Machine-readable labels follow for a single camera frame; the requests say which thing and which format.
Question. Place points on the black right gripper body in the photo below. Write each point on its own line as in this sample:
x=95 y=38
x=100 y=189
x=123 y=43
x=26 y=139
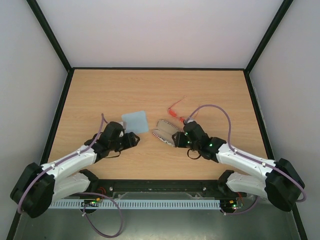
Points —
x=176 y=139

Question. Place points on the black frame post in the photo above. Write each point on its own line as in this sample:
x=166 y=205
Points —
x=39 y=15
x=278 y=17

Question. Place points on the black left frame post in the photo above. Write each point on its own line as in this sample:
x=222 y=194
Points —
x=39 y=15

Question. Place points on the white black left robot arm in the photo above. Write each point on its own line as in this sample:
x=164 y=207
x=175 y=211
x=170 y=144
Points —
x=41 y=185

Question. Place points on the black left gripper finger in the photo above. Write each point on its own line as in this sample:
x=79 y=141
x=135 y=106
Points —
x=135 y=138
x=134 y=142

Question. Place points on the light blue cleaning cloth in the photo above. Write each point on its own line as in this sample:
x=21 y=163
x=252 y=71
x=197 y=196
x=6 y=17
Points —
x=136 y=122

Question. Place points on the red sunglasses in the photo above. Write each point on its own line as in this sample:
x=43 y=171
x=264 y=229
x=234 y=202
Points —
x=174 y=114

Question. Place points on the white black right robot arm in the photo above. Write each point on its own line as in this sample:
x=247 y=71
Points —
x=276 y=181

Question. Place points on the black right frame post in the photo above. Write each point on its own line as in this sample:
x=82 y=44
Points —
x=278 y=17

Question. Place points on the stars and stripes glasses case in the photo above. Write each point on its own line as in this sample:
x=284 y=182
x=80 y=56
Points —
x=164 y=131

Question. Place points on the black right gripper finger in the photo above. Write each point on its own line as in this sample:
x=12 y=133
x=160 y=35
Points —
x=175 y=135
x=176 y=141

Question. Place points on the light blue slotted cable duct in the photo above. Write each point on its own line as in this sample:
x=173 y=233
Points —
x=139 y=204

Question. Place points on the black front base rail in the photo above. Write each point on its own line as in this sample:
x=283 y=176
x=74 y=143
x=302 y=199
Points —
x=112 y=185

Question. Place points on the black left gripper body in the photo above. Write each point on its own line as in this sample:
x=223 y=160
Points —
x=127 y=144

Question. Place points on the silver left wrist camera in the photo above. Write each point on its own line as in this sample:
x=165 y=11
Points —
x=124 y=126

